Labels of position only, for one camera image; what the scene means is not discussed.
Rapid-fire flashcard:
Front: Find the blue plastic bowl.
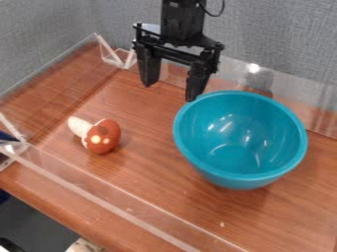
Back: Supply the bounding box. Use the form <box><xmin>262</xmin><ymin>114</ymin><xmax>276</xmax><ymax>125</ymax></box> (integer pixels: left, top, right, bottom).
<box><xmin>173</xmin><ymin>91</ymin><xmax>308</xmax><ymax>190</ymax></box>

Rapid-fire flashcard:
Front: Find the clear acrylic left bracket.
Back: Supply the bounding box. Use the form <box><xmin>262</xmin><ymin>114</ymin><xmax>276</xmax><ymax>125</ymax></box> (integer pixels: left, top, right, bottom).
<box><xmin>0</xmin><ymin>112</ymin><xmax>28</xmax><ymax>172</ymax></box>

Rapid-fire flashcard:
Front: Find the clear acrylic back barrier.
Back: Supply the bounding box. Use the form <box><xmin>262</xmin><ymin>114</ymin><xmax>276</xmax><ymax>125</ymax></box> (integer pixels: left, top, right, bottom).
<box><xmin>206</xmin><ymin>56</ymin><xmax>337</xmax><ymax>140</ymax></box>

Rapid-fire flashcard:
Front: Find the red toy mushroom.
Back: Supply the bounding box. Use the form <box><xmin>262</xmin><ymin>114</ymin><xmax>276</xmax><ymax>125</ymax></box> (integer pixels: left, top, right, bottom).
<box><xmin>67</xmin><ymin>116</ymin><xmax>122</xmax><ymax>155</ymax></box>

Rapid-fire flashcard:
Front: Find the black cable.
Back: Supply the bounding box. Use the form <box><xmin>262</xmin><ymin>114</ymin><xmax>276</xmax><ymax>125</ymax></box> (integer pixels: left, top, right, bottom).
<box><xmin>197</xmin><ymin>0</ymin><xmax>226</xmax><ymax>18</ymax></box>

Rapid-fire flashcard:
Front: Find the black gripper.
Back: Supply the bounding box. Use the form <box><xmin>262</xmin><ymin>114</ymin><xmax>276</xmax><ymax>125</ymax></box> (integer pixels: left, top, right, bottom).
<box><xmin>133</xmin><ymin>0</ymin><xmax>225</xmax><ymax>101</ymax></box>

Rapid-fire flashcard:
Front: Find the clear acrylic barrier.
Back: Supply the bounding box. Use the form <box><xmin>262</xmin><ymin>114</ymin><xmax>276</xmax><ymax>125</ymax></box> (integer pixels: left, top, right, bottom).
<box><xmin>0</xmin><ymin>143</ymin><xmax>248</xmax><ymax>252</ymax></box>
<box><xmin>206</xmin><ymin>56</ymin><xmax>337</xmax><ymax>140</ymax></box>

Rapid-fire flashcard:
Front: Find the clear acrylic front barrier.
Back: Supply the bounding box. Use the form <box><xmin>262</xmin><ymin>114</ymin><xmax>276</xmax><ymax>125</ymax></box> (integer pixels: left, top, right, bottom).
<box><xmin>0</xmin><ymin>143</ymin><xmax>248</xmax><ymax>252</ymax></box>

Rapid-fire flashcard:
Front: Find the clear acrylic corner bracket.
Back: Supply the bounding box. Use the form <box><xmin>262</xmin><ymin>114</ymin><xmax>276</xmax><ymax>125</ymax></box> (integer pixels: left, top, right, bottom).
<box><xmin>95</xmin><ymin>34</ymin><xmax>137</xmax><ymax>69</ymax></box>

